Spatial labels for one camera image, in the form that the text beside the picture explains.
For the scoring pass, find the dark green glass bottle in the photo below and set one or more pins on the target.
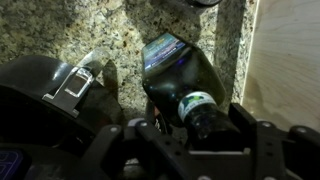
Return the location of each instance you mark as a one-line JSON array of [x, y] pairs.
[[183, 85]]

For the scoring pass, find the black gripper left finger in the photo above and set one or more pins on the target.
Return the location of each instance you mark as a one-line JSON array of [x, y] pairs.
[[153, 115]]

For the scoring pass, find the black air fryer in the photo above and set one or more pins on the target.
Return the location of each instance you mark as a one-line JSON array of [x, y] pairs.
[[46, 101]]

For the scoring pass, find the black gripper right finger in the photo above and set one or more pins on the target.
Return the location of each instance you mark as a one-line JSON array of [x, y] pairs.
[[243, 120]]

